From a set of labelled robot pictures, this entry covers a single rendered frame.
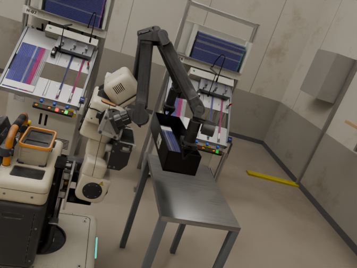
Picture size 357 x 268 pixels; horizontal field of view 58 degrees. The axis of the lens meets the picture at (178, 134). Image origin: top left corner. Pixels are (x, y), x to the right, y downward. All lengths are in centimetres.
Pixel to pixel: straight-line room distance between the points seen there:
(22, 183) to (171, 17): 438
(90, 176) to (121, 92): 49
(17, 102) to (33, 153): 178
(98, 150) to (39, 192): 36
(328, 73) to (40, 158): 392
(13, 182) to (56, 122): 184
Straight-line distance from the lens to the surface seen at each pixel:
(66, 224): 228
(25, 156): 176
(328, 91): 487
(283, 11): 604
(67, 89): 311
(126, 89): 159
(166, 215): 166
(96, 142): 173
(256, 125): 628
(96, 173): 176
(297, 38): 618
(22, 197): 169
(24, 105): 347
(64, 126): 344
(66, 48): 330
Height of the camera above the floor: 170
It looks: 19 degrees down
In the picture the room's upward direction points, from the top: 19 degrees clockwise
